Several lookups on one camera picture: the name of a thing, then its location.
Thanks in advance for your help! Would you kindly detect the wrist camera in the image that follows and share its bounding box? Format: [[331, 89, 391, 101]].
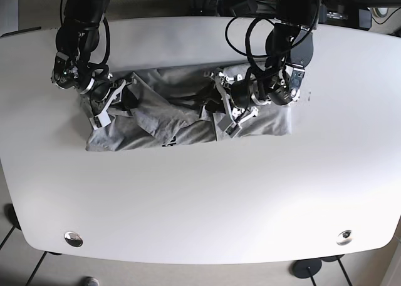
[[217, 115, 242, 138], [89, 111, 112, 130]]

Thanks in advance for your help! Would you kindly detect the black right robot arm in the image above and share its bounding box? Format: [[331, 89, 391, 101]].
[[51, 0, 117, 104]]

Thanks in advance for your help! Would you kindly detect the right silver table grommet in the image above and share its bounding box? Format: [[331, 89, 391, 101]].
[[336, 230, 353, 246]]

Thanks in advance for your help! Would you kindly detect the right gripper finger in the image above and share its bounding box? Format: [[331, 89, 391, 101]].
[[121, 88, 139, 110]]

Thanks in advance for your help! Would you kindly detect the left grey shoe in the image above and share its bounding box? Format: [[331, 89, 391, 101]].
[[81, 277, 100, 286]]

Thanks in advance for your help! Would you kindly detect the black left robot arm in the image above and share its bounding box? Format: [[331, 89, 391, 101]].
[[194, 0, 321, 119]]

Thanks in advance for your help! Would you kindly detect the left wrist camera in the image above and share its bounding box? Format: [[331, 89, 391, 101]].
[[217, 115, 242, 138]]

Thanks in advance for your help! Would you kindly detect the black round stand base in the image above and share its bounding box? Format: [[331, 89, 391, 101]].
[[291, 258, 322, 279]]

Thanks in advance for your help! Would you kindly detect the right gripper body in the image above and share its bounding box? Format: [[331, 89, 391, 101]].
[[51, 53, 132, 115]]

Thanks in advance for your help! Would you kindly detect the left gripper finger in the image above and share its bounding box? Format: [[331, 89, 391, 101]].
[[197, 82, 221, 105], [203, 99, 226, 114]]

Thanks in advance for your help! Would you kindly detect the grey printed T-shirt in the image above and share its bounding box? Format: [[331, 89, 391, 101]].
[[80, 63, 294, 153]]

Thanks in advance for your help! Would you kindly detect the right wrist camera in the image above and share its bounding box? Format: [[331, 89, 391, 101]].
[[89, 111, 112, 130]]

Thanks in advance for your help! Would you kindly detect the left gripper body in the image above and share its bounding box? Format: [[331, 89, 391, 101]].
[[209, 65, 305, 125]]

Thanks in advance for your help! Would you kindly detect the left silver table grommet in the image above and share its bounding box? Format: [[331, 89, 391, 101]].
[[64, 231, 83, 248]]

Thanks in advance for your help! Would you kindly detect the silver table grommet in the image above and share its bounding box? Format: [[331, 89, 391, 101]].
[[336, 230, 353, 246], [64, 231, 83, 248]]

